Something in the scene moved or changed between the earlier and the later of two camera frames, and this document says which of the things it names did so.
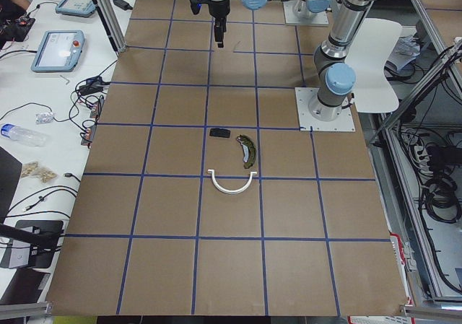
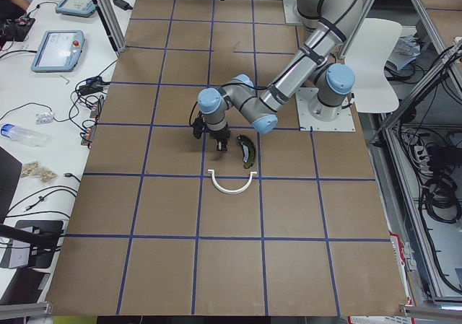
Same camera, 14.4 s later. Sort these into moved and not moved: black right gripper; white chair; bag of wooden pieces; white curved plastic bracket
Moved: black right gripper
Not moved: bag of wooden pieces; white chair; white curved plastic bracket
